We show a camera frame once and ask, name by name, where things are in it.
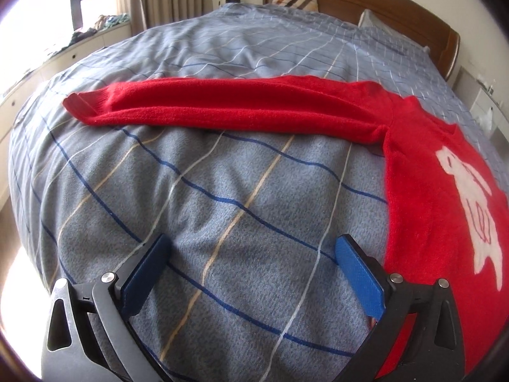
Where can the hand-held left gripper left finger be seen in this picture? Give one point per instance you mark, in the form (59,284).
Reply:
(146,276)

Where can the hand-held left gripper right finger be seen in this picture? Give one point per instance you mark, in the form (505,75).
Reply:
(360,282)

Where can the red knit sweater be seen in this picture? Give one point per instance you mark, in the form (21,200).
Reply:
(238,103)

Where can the pile of clothes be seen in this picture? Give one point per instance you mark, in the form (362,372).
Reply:
(111,20)

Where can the grey-blue checked bedspread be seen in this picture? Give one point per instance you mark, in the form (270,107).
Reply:
(238,207)

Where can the white bedside table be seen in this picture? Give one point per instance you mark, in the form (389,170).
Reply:
(483,107)

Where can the white window seat cabinet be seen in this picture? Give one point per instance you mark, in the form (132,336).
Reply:
(59,61)

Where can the white pillow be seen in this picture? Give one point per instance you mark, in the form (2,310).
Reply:
(381,24)

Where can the wooden headboard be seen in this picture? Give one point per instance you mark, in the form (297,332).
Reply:
(397,4)

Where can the dark-framed window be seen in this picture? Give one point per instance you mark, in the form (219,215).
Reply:
(75,0)

